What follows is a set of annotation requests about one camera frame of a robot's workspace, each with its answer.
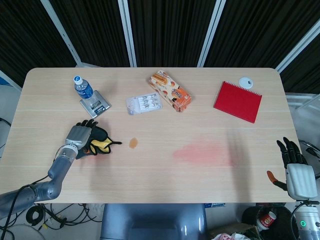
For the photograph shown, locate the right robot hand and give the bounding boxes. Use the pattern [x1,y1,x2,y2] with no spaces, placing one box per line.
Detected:
[266,136,317,200]

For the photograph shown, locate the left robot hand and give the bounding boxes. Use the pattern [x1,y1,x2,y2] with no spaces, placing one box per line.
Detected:
[64,119,99,160]

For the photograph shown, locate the black and yellow cloth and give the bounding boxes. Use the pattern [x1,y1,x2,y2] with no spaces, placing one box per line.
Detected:
[76,125,123,159]

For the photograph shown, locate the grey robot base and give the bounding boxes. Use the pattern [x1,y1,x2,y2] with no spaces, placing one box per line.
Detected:
[100,203,208,240]

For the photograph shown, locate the small silver digital scale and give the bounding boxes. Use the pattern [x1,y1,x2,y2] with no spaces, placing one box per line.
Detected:
[79,90,112,119]

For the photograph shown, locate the clear plastic water bottle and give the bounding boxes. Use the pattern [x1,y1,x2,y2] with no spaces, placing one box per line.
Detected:
[72,75,95,100]

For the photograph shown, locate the black trash bin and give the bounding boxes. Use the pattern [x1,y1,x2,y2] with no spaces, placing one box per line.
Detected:
[241,205,300,240]

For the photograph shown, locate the red instant noodle cup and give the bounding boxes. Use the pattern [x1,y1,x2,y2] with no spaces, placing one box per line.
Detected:
[257,210,277,231]

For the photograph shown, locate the white pill blister pack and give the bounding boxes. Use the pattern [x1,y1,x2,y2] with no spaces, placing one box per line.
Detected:
[125,92,163,116]

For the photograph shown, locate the red spiral notebook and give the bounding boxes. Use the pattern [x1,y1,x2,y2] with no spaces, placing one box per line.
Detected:
[213,80,263,124]

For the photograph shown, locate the orange biscuit box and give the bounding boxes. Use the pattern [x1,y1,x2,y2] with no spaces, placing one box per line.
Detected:
[148,69,193,113]

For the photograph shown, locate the small white round lid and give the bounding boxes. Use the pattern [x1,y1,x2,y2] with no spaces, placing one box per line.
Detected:
[238,76,254,89]

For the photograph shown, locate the black cables on floor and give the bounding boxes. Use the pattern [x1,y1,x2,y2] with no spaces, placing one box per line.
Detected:
[0,202,101,240]

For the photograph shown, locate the white partition frame post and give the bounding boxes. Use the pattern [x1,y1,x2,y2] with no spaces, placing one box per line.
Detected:
[117,0,138,68]
[39,0,101,68]
[274,18,320,73]
[197,0,227,68]

